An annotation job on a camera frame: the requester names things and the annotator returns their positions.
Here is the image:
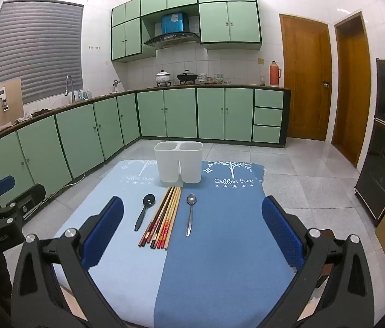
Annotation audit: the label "black plastic spoon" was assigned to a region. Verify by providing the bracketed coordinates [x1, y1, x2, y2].
[134, 194, 156, 232]

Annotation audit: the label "green base cabinets with counter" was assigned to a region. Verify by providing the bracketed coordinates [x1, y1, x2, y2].
[0, 87, 291, 209]

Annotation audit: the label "orange thermos flask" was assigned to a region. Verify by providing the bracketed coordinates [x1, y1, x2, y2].
[269, 61, 282, 87]

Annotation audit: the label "dark cloth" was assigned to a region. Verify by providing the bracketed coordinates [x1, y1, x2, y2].
[16, 109, 48, 124]

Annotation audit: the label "light blue printed mat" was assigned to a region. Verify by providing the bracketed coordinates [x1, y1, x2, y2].
[51, 159, 183, 328]

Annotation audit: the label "black wok with lid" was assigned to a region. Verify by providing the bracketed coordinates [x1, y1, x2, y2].
[177, 70, 198, 84]

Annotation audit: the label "white two-compartment utensil holder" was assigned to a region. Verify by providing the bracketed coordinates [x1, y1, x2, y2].
[154, 141, 203, 184]

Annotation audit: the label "metal spoon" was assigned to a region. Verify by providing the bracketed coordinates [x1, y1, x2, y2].
[185, 194, 197, 237]

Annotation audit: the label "grey window blind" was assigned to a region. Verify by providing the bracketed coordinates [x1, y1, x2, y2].
[0, 1, 84, 105]

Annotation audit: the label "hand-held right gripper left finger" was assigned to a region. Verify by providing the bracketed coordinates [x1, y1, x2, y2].
[10, 196, 125, 328]

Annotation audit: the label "metal sink faucet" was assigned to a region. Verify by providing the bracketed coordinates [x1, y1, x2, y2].
[65, 74, 76, 103]

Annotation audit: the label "bamboo chopstick with red print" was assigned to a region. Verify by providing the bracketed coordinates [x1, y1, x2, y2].
[164, 187, 182, 250]
[162, 187, 181, 250]
[160, 187, 180, 250]
[157, 187, 178, 249]

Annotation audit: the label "white floor cable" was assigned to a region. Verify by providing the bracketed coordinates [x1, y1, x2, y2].
[64, 172, 87, 187]

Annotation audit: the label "dark blue printed mat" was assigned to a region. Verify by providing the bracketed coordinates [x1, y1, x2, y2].
[154, 160, 299, 328]

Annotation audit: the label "plain wooden door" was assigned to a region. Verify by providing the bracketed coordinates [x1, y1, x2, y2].
[331, 11, 372, 168]

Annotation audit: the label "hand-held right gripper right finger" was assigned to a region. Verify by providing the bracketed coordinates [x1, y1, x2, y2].
[261, 196, 375, 328]

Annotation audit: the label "black glass-front cabinet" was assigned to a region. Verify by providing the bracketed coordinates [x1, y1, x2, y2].
[354, 58, 385, 227]

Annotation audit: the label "dark brown chopstick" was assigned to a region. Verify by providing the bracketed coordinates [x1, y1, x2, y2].
[153, 187, 177, 245]
[144, 187, 173, 245]
[150, 187, 176, 249]
[139, 187, 172, 247]

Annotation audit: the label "range hood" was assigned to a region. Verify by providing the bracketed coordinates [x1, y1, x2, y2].
[144, 12, 200, 49]

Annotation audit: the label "green wall cabinets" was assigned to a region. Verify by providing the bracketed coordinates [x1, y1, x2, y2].
[111, 0, 262, 63]

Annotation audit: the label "wooden door with handle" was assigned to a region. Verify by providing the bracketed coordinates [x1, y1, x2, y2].
[279, 14, 333, 141]

